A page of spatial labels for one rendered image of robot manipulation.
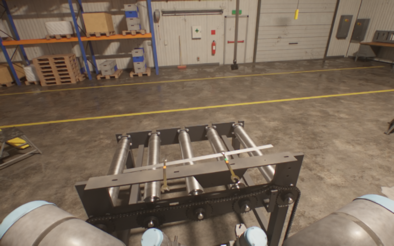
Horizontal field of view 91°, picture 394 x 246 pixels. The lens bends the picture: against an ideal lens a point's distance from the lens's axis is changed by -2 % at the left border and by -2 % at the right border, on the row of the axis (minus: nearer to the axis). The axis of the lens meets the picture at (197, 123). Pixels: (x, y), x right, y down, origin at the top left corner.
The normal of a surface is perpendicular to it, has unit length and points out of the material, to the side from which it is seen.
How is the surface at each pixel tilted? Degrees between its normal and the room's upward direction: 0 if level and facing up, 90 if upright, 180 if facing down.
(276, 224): 90
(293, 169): 90
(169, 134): 90
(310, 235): 47
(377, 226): 15
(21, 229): 25
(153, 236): 19
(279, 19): 90
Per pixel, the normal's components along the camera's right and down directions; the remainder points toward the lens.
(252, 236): 0.11, -0.71
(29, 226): -0.14, -0.75
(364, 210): -0.13, -0.96
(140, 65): 0.17, 0.44
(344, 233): -0.41, -0.77
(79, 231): 0.48, -0.85
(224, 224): -0.04, -0.89
